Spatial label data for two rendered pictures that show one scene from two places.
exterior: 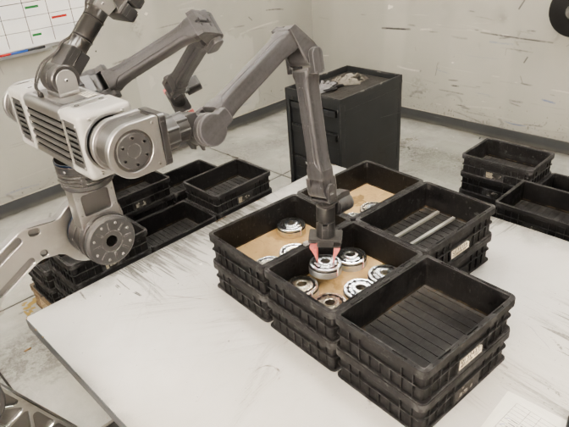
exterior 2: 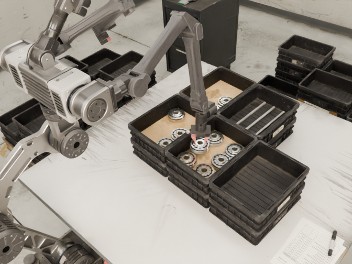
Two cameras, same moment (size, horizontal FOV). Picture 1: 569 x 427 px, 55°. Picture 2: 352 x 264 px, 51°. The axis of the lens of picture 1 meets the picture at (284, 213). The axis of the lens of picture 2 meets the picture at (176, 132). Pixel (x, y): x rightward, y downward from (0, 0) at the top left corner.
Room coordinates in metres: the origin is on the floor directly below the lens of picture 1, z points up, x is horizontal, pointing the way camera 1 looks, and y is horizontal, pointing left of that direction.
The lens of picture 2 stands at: (0.03, 0.10, 2.27)
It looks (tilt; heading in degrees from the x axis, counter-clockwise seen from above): 42 degrees down; 356
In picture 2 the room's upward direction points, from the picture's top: 4 degrees counter-clockwise
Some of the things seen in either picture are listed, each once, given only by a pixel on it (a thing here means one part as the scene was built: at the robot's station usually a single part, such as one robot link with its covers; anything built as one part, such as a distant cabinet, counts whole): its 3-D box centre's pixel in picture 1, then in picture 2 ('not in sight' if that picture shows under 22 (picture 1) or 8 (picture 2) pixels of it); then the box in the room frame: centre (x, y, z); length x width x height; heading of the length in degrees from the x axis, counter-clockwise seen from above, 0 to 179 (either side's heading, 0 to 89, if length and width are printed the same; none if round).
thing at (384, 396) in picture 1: (422, 353); (256, 197); (1.14, -0.35, 0.76); 0.40 x 0.30 x 0.12; 128
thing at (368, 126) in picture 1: (345, 147); (201, 37); (3.37, -0.43, 0.45); 0.60 x 0.45 x 0.90; 132
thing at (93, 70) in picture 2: (191, 200); (101, 76); (3.06, 0.57, 0.31); 0.40 x 0.30 x 0.34; 132
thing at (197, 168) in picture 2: (329, 303); (204, 171); (1.27, -0.11, 0.86); 0.10 x 0.10 x 0.01
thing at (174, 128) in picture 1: (167, 131); (113, 91); (1.19, 0.25, 1.45); 0.09 x 0.08 x 0.12; 42
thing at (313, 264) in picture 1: (325, 263); (199, 143); (1.43, -0.12, 0.89); 0.10 x 0.10 x 0.01
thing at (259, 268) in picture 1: (279, 229); (171, 120); (1.61, 0.02, 0.92); 0.40 x 0.30 x 0.02; 128
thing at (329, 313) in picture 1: (344, 263); (211, 146); (1.38, -0.17, 0.92); 0.40 x 0.30 x 0.02; 128
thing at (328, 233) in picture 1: (325, 229); (200, 125); (1.44, -0.12, 1.01); 0.10 x 0.07 x 0.07; 81
